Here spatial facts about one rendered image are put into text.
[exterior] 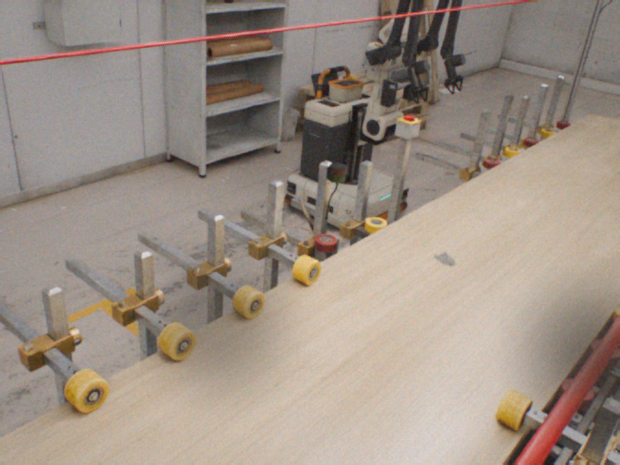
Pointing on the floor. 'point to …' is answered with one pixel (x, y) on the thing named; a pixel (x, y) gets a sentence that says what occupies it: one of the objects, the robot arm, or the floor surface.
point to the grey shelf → (224, 140)
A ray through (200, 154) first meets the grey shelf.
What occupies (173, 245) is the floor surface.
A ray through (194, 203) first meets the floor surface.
